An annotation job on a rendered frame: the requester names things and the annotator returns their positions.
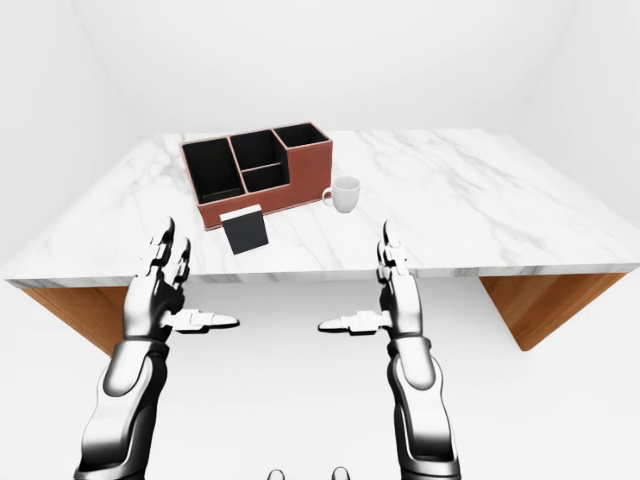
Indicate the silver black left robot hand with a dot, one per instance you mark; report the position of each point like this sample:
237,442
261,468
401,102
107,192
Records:
145,305

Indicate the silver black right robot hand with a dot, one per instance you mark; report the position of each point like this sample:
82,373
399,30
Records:
402,305

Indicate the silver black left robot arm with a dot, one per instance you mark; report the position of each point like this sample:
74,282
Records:
125,405

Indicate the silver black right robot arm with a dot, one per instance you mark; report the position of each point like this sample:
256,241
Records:
422,405

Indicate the black book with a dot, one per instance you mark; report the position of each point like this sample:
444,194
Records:
245,231

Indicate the red-brown desk caddy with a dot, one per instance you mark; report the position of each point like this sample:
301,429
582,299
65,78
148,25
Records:
260,170

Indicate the wooden table leg panel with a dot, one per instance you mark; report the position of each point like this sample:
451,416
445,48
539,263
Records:
80,312
545,305

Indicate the white mug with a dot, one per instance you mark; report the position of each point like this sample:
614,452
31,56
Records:
344,194

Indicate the small dark rounded shape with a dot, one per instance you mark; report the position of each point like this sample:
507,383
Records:
275,474
340,473

